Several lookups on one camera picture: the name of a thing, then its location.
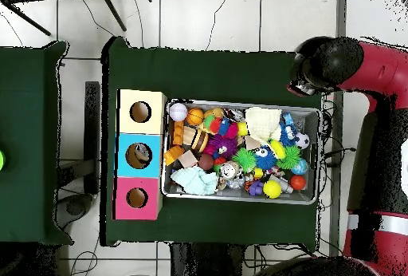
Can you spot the black folding stand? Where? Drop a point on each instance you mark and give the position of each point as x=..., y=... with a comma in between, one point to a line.
x=113, y=11

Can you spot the white baseball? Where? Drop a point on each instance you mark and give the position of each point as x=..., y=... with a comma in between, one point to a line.
x=178, y=112

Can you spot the mint waffle cloth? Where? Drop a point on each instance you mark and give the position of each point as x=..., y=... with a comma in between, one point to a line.
x=194, y=180

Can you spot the shallow clear mesh bin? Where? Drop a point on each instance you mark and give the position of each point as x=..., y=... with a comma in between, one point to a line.
x=223, y=197

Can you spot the cream waffle cloth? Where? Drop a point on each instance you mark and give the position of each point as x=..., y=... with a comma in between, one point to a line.
x=263, y=123

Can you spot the wooden toy burger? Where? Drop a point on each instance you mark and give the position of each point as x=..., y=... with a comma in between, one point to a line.
x=199, y=139

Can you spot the bright green ball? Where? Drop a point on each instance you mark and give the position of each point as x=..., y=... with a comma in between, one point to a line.
x=1, y=161

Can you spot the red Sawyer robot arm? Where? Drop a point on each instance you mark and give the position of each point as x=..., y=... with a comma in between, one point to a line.
x=382, y=65

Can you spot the brown toy football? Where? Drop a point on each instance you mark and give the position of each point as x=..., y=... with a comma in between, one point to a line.
x=206, y=161

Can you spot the grey round floor base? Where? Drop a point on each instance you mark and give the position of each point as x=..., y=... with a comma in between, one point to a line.
x=76, y=207

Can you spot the dark green tablecloth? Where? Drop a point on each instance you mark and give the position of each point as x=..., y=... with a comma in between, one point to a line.
x=207, y=75
x=25, y=113

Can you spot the orange basketball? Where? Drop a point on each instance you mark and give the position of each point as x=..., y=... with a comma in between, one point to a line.
x=194, y=116

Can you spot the red-orange ball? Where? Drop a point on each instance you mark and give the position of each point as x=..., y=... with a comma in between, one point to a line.
x=298, y=182

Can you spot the wooden three-hole box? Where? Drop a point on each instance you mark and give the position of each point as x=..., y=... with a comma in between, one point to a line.
x=127, y=123

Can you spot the yellow ball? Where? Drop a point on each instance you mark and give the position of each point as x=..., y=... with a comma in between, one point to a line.
x=272, y=189

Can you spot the black floor stand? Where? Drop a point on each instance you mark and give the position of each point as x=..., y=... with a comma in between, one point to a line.
x=92, y=129

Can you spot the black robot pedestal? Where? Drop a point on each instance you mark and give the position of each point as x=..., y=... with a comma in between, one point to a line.
x=207, y=263

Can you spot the grey floor strip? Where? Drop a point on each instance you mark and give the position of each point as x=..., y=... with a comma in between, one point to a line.
x=341, y=14

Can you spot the black-and-white soccer ball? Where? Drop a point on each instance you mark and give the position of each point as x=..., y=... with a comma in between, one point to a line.
x=302, y=140

